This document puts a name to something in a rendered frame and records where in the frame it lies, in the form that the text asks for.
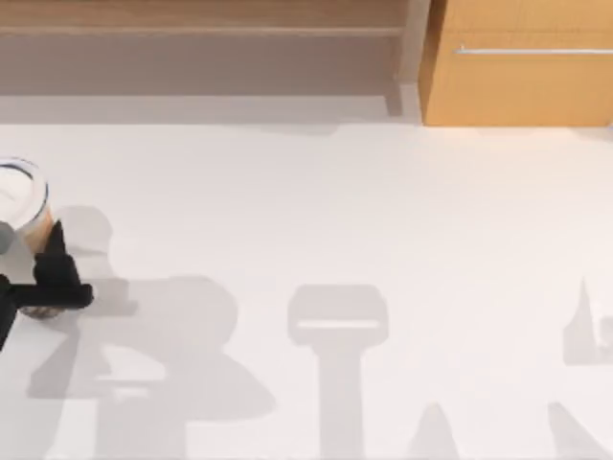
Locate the brown cup with white lid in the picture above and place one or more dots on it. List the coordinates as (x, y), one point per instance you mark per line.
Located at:
(21, 191)

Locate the wooden cupboard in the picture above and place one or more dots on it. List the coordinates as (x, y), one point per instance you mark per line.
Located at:
(517, 91)

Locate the wooden open shelf unit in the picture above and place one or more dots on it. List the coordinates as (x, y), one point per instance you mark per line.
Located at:
(201, 43)

